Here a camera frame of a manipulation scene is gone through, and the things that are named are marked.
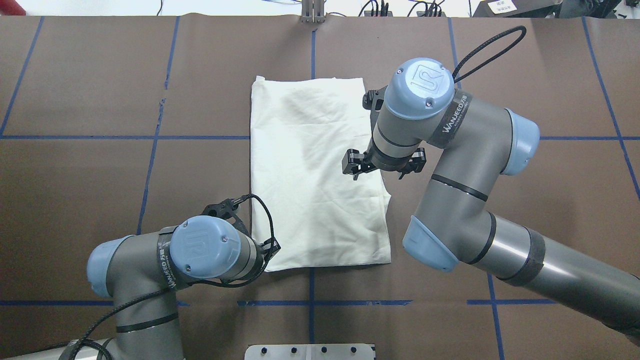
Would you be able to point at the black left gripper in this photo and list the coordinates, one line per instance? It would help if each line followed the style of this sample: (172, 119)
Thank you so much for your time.
(271, 245)

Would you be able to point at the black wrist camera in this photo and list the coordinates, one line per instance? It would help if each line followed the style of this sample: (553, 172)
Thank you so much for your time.
(373, 99)
(228, 209)

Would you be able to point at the black box white label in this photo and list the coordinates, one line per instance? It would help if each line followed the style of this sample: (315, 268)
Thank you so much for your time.
(518, 9)

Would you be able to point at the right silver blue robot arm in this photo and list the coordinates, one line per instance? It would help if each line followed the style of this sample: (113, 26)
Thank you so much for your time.
(479, 142)

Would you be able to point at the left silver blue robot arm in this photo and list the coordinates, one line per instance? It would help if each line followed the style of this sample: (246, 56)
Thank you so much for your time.
(142, 273)

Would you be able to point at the cream long-sleeve cat shirt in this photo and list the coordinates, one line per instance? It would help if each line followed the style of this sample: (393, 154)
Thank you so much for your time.
(299, 134)

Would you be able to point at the aluminium frame post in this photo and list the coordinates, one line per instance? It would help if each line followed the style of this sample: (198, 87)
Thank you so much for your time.
(313, 11)

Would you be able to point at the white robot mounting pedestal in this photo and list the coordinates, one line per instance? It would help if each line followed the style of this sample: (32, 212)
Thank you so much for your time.
(322, 351)

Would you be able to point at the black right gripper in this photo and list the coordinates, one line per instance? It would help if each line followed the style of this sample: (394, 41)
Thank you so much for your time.
(390, 162)

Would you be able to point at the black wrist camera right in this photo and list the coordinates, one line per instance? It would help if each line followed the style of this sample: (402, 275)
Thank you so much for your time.
(373, 99)

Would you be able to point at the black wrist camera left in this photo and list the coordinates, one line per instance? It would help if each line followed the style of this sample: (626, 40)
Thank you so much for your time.
(228, 209)

